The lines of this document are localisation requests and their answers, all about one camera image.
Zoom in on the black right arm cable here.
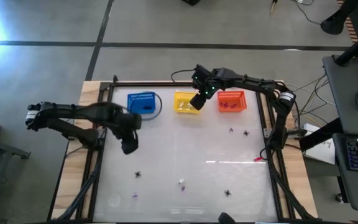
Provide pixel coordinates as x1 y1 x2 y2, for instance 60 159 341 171
170 68 197 83

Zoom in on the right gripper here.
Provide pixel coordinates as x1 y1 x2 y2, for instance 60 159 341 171
190 63 221 111

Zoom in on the blue plastic basket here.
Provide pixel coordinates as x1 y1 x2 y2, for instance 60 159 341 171
127 91 157 115

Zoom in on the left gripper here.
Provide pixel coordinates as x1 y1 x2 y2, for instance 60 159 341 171
112 105 143 156

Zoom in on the black desk leg bar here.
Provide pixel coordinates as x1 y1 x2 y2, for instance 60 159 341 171
298 117 335 152

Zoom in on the yellow plastic basket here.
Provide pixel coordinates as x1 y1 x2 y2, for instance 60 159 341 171
173 90 200 114

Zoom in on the dark rounded object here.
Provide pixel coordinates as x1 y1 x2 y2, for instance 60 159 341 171
218 212 236 224

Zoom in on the loose floor cable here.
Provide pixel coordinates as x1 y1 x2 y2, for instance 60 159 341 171
286 73 331 129

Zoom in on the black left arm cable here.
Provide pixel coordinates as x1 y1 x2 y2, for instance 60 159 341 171
116 91 163 121

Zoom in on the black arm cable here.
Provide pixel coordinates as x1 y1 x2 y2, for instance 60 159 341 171
170 68 197 83
116 91 163 121

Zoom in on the orange plastic basket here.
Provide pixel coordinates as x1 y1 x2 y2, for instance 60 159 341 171
217 90 248 113

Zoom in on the white box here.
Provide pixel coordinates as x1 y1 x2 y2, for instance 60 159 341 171
301 123 337 166

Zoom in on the black stand foot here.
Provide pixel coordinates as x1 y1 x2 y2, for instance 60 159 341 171
320 0 358 35

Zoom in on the red white striped mat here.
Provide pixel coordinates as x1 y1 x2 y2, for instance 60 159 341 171
336 0 358 38

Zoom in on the grey side table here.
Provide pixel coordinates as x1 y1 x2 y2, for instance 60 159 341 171
0 134 32 218

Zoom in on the grey desk with monitor base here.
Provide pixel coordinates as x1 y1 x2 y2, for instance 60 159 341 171
323 54 358 135

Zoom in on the black floor cable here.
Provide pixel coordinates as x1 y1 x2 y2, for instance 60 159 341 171
290 0 323 26

